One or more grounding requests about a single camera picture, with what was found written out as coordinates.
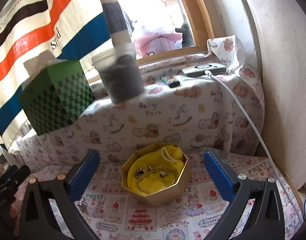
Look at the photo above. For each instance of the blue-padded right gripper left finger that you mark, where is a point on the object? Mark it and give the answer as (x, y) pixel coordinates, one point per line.
(37, 220)

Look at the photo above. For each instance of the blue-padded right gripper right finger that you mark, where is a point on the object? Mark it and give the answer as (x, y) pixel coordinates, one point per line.
(266, 219)

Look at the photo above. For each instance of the gold octagonal jewelry box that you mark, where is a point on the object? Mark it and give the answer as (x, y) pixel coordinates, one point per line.
(166, 195)

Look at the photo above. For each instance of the person's hand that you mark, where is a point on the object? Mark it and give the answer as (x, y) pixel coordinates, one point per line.
(7, 187)

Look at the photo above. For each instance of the pink print bed sheet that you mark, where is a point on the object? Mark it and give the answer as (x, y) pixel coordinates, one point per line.
(113, 214)

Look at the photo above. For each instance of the green checkered tissue box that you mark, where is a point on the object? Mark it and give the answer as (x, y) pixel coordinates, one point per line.
(56, 97)

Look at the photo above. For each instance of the yellow cloth pouch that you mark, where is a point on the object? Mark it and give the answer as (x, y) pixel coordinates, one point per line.
(168, 158)

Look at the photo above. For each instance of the baby bear print cloth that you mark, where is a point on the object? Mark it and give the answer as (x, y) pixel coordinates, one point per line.
(222, 111)

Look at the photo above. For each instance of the grey power bank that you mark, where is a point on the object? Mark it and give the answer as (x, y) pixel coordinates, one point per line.
(200, 70)

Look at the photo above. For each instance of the small dark lighter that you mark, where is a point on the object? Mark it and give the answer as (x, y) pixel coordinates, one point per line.
(170, 81)

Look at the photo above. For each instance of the clear plastic cup dark contents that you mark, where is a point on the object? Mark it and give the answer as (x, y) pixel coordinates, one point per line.
(119, 72)

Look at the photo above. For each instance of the striped canvas tote bag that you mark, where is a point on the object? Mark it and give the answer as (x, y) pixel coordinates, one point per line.
(70, 29)

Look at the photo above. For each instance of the pink garment outside window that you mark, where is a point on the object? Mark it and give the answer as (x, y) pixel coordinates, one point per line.
(150, 44)

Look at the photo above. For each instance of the silver chain jewelry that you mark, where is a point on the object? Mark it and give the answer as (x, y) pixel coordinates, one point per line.
(81, 204)

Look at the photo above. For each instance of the wooden window frame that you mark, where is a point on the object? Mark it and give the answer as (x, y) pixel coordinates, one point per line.
(128, 19)

